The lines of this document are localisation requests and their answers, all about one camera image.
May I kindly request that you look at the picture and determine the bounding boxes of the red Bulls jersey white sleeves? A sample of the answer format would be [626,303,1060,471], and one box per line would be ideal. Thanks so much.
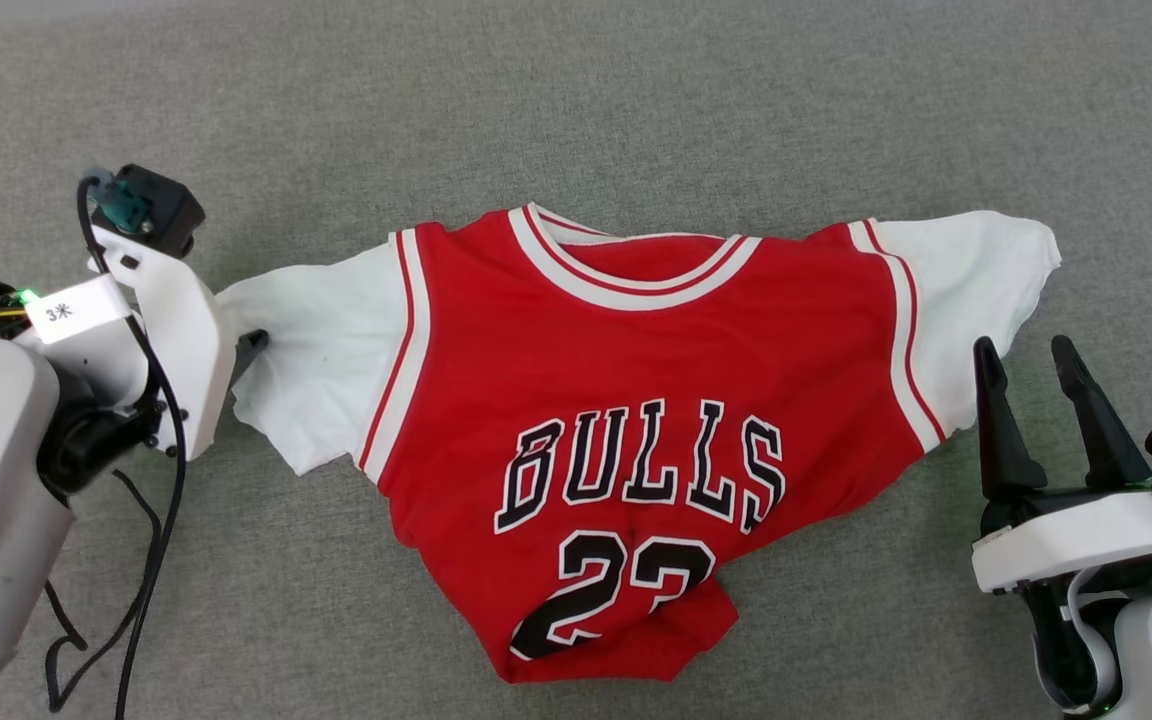
[219,202,1063,687]

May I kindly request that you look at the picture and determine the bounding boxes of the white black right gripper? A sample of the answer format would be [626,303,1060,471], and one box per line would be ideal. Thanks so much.
[970,334,1152,598]

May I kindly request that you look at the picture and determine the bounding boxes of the teal cable connector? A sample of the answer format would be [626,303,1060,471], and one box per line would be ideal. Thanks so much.
[94,176,153,235]

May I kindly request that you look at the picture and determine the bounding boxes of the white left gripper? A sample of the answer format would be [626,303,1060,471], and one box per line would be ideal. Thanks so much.
[88,226,270,463]

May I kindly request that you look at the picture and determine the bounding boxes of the white paper label tag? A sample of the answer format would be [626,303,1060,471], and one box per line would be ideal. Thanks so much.
[24,274,133,347]

